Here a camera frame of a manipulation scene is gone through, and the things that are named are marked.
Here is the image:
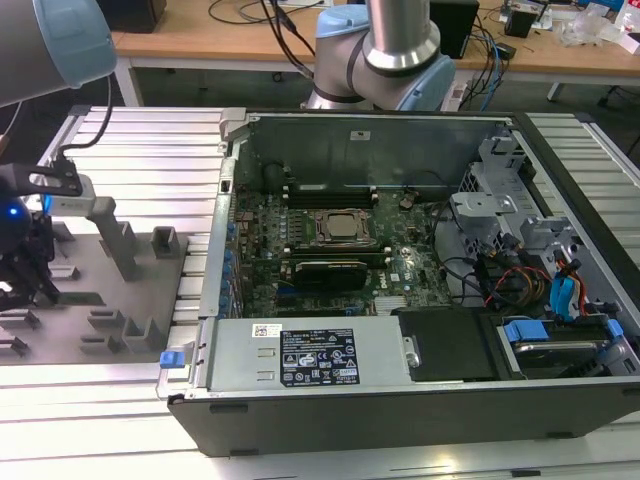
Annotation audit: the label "black cylindrical component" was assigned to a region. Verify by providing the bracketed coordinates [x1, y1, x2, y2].
[262, 160, 289, 194]

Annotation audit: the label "red yellow power wires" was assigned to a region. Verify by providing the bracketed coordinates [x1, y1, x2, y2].
[492, 267, 549, 306]

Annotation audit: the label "red white carton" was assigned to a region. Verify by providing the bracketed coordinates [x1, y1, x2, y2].
[614, 0, 640, 54]

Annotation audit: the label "tall black box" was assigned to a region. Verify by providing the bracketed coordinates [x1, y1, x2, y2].
[429, 0, 481, 60]

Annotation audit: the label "grey power supply with label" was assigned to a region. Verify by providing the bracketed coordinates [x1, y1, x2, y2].
[192, 317, 419, 396]

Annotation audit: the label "wooden desk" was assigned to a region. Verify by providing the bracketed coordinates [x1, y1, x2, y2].
[109, 0, 640, 109]

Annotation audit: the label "hard disk in blue carrier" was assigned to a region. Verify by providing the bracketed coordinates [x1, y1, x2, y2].
[497, 319, 624, 379]

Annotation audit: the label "grey parts rack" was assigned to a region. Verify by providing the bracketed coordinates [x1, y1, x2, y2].
[0, 195, 189, 366]

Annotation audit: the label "black graphics card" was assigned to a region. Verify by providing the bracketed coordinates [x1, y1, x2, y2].
[289, 258, 369, 291]

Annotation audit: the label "large black box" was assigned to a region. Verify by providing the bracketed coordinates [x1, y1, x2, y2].
[107, 0, 167, 34]

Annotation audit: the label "grey metal drive cage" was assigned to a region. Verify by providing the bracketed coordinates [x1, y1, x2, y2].
[449, 134, 586, 281]

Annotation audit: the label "blue flat wire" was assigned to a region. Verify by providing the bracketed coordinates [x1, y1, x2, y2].
[549, 277, 584, 324]

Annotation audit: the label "small black box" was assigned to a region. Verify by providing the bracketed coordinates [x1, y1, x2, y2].
[503, 7, 541, 39]

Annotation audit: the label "black plastic shroud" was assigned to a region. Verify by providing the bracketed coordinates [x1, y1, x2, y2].
[392, 307, 501, 384]

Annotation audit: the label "clear plastic bags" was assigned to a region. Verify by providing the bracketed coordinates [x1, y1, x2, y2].
[554, 9, 621, 49]

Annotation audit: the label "black camera cable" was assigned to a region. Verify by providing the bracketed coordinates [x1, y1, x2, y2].
[58, 74, 115, 161]

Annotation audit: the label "green motherboard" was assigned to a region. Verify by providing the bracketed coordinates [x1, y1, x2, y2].
[232, 184, 454, 319]

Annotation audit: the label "black open PC case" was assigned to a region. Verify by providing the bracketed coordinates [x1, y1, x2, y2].
[157, 108, 640, 459]

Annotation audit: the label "small silver heatsink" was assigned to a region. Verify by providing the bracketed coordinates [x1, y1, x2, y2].
[372, 297, 406, 316]

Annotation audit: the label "white wrist camera black mount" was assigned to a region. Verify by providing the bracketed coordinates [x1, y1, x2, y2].
[0, 163, 97, 217]

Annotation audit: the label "silver CPU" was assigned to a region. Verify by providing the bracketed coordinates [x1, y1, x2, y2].
[327, 214, 364, 239]

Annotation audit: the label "metal socket cover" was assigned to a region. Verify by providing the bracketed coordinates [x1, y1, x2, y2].
[312, 208, 376, 246]

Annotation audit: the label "black RAM slot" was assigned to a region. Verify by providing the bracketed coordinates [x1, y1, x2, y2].
[285, 249, 392, 268]
[287, 192, 377, 210]

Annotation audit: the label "white power strip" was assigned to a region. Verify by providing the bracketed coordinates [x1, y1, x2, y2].
[444, 82, 469, 111]

